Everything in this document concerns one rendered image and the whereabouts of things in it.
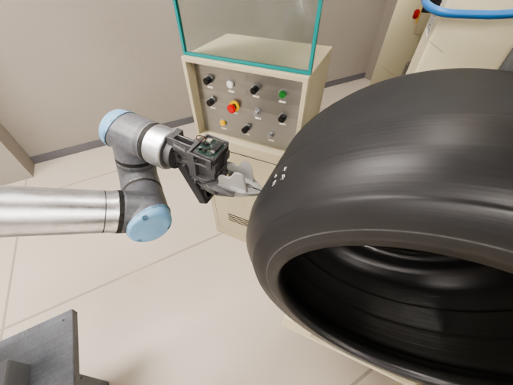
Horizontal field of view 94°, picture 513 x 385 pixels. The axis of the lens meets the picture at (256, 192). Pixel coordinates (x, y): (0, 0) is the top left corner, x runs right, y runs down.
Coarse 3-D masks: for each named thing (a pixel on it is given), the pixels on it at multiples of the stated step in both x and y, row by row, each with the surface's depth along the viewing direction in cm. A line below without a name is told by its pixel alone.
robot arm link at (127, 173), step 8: (120, 168) 56; (128, 168) 55; (136, 168) 56; (144, 168) 57; (152, 168) 59; (120, 176) 58; (128, 176) 56; (136, 176) 55; (144, 176) 56; (152, 176) 57; (120, 184) 57; (160, 184) 59
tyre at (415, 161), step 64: (320, 128) 37; (384, 128) 27; (448, 128) 23; (512, 128) 22; (320, 192) 29; (384, 192) 24; (448, 192) 21; (512, 192) 20; (256, 256) 42; (320, 256) 73; (384, 256) 70; (448, 256) 61; (512, 256) 21; (320, 320) 55; (384, 320) 63; (448, 320) 58; (512, 320) 49; (448, 384) 45; (512, 384) 39
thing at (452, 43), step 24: (456, 0) 40; (480, 0) 39; (504, 0) 38; (456, 24) 42; (480, 24) 41; (504, 24) 40; (432, 48) 45; (456, 48) 44; (480, 48) 42; (504, 48) 41; (408, 72) 56
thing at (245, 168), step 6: (246, 162) 48; (228, 168) 51; (234, 168) 50; (240, 168) 50; (246, 168) 49; (228, 174) 52; (246, 174) 50; (252, 174) 49; (246, 180) 50; (252, 180) 50; (252, 186) 50; (258, 186) 50
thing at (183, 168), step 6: (180, 168) 52; (186, 168) 51; (186, 174) 52; (186, 180) 54; (192, 180) 53; (192, 186) 55; (198, 186) 55; (198, 192) 55; (204, 192) 56; (198, 198) 57; (204, 198) 56; (210, 198) 58
